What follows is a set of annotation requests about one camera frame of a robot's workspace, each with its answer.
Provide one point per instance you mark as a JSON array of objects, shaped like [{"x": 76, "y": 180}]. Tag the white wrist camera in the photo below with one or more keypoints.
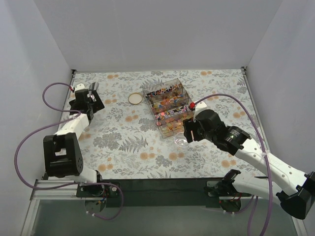
[
  {"x": 197, "y": 108},
  {"x": 77, "y": 88}
]

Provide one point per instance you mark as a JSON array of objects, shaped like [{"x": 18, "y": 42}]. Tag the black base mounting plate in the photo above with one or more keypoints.
[{"x": 172, "y": 192}]

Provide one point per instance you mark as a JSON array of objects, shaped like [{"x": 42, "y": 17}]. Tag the aluminium front frame rail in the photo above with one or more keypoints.
[{"x": 142, "y": 207}]

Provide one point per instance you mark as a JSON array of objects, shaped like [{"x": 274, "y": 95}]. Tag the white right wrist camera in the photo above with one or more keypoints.
[{"x": 197, "y": 108}]

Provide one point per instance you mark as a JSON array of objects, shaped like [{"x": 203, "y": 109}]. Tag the silver metal scoop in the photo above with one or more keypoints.
[{"x": 93, "y": 94}]

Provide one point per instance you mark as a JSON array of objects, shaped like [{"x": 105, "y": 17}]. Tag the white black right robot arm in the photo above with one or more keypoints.
[{"x": 292, "y": 189}]

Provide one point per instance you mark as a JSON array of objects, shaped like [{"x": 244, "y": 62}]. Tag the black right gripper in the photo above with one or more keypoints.
[{"x": 190, "y": 130}]

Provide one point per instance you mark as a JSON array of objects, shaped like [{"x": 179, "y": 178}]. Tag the floral patterned table cloth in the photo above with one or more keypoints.
[{"x": 126, "y": 141}]

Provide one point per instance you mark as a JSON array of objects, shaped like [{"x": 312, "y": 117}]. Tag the clear plastic jar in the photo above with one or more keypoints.
[{"x": 180, "y": 140}]

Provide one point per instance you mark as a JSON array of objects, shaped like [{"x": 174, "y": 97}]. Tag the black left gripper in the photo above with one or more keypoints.
[{"x": 96, "y": 103}]

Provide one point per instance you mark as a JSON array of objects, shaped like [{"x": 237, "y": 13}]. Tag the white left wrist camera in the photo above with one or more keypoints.
[{"x": 77, "y": 88}]

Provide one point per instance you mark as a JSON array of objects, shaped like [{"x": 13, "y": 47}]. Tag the clear acrylic candy organizer box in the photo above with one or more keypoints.
[{"x": 169, "y": 103}]

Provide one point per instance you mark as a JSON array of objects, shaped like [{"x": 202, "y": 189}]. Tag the round wooden jar lid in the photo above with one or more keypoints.
[{"x": 135, "y": 98}]

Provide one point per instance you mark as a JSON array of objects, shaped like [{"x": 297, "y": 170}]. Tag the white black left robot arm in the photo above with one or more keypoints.
[{"x": 62, "y": 154}]

